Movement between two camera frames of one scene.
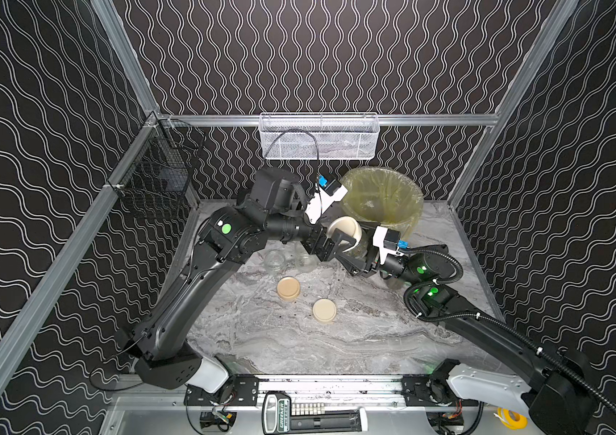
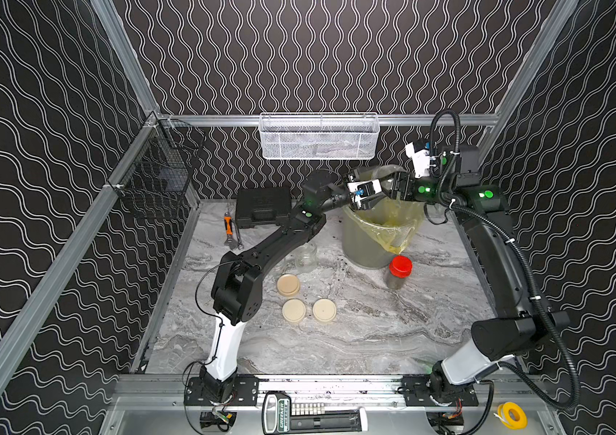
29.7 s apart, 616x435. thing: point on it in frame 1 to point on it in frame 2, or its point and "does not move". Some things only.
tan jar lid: x=288 y=288 does not move
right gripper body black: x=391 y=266 to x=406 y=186
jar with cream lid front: x=308 y=263 does not move
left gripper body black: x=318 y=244 to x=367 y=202
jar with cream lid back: x=360 y=248 to x=385 y=174
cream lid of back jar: x=348 y=226 to x=293 y=310
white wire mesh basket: x=319 y=135 does not move
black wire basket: x=154 y=181 does not move
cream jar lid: x=324 y=310 does not move
